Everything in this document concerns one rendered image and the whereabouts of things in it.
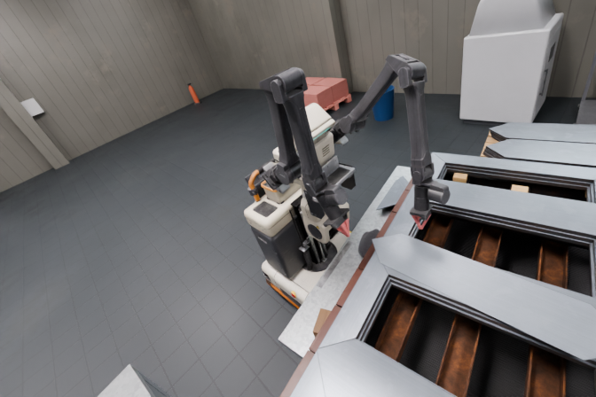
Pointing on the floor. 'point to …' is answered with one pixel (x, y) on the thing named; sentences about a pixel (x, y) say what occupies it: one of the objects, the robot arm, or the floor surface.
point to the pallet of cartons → (326, 92)
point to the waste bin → (385, 105)
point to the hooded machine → (510, 51)
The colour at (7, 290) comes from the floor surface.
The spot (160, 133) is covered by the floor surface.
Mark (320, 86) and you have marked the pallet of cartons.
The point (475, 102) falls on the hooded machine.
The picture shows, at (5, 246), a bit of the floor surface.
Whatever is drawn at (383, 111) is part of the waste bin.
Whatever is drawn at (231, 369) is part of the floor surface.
